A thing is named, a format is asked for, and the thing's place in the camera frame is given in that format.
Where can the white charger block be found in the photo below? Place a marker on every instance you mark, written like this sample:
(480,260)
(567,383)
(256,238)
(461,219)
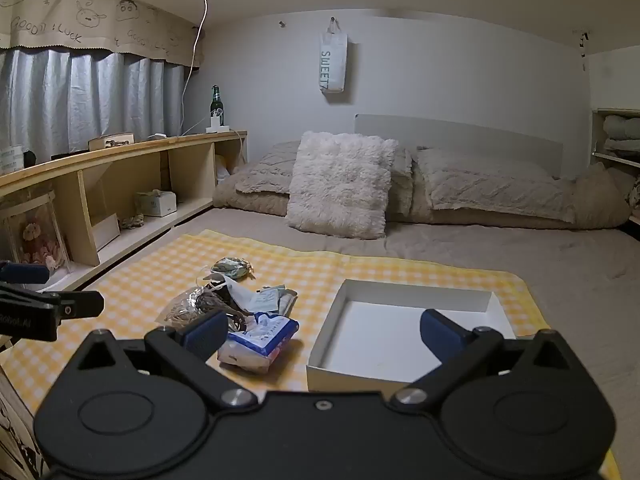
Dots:
(216,126)

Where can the fluffy white pillow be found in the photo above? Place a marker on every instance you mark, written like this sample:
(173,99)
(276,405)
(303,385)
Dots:
(340,185)

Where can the clear bag of rubber bands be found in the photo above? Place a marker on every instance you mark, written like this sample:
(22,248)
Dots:
(175,307)

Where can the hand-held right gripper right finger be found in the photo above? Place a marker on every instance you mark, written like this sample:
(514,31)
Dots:
(440,335)

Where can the folded pale blanket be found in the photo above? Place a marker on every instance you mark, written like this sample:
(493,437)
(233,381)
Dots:
(622,132)

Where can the white cardboard box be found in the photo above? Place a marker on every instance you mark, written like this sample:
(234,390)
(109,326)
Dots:
(380,330)

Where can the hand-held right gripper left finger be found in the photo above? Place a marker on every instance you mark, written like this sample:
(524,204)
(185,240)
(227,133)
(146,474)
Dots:
(205,334)

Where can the small wooden box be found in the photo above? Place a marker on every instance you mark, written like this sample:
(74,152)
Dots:
(111,141)

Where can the wooden shelf unit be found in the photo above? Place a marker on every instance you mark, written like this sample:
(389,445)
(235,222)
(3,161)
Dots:
(150,165)

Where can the white side shelf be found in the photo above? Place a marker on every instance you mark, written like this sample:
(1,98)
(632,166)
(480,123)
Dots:
(597,140)

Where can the blue tissue pack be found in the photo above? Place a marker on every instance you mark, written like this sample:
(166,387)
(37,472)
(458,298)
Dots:
(265,337)

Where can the small white gadget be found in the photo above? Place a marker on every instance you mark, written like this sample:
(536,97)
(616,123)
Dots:
(157,136)

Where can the beige quilted pillow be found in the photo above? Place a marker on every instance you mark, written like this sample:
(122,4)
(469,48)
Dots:
(265,170)
(485,185)

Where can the grey curtain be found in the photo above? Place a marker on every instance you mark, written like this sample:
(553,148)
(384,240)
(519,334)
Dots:
(75,105)

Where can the yellow checkered mat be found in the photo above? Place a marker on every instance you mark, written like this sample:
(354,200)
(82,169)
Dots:
(150,270)

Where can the pale green tissue box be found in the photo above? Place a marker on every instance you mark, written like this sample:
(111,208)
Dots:
(157,204)

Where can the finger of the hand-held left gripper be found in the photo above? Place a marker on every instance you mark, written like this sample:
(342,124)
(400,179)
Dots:
(75,305)
(25,273)

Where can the white hanging fabric bag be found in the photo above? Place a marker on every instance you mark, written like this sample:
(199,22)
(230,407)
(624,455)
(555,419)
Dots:
(332,60)

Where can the small patterned cloth bundle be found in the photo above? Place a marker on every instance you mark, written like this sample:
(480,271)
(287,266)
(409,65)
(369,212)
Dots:
(133,221)

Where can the white face mask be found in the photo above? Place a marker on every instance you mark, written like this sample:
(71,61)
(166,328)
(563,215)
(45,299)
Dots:
(237,295)

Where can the beige printed valance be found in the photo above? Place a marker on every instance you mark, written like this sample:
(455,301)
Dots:
(100,20)

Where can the green glass bottle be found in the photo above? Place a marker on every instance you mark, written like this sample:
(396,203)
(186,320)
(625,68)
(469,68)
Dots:
(216,102)

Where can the flat white box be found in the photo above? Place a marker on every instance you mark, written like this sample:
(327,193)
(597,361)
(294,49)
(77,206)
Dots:
(106,232)

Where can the printed beige cloth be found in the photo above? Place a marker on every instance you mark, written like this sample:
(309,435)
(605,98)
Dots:
(15,425)

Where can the clear box with plush flowers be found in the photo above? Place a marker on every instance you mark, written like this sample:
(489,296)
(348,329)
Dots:
(35,240)

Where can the white headboard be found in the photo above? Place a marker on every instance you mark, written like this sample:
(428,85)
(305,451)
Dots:
(450,132)

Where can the white plastic packet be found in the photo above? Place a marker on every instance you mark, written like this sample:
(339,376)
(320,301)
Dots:
(267,301)

